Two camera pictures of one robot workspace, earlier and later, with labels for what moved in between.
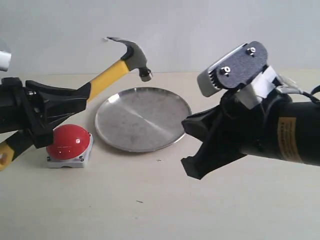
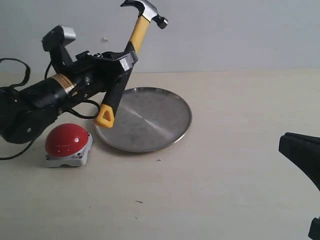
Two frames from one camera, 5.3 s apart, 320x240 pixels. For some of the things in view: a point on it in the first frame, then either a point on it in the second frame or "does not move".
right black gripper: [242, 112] to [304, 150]
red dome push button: [71, 147] does not move
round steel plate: [141, 119] does not move
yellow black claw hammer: [135, 58] to [105, 117]
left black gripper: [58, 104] to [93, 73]
